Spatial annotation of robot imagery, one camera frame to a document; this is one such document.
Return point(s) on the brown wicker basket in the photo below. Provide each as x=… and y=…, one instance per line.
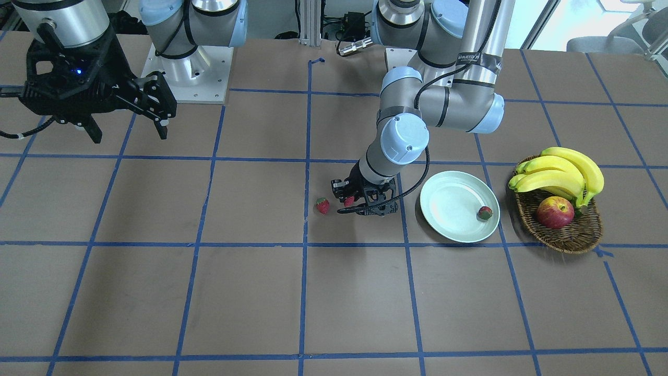
x=581, y=235

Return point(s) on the light green plate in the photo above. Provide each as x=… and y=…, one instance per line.
x=450, y=200

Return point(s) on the red strawberry without leaves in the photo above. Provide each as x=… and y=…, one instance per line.
x=485, y=213

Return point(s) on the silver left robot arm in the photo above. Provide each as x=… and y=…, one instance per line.
x=449, y=82

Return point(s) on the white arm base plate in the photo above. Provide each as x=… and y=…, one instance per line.
x=398, y=57
x=203, y=78

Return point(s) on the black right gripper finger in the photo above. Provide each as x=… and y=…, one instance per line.
x=92, y=129
x=162, y=127

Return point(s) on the yellow banana bunch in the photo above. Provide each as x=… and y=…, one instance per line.
x=565, y=172

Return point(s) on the red apple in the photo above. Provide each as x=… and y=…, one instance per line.
x=555, y=212

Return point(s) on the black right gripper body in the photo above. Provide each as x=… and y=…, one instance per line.
x=116, y=61

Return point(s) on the aluminium frame post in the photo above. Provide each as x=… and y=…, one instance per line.
x=309, y=23

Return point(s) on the black power adapter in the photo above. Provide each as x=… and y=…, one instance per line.
x=354, y=25

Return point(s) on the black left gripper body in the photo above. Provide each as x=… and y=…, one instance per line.
x=361, y=180

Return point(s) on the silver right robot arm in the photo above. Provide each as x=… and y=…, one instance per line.
x=177, y=28

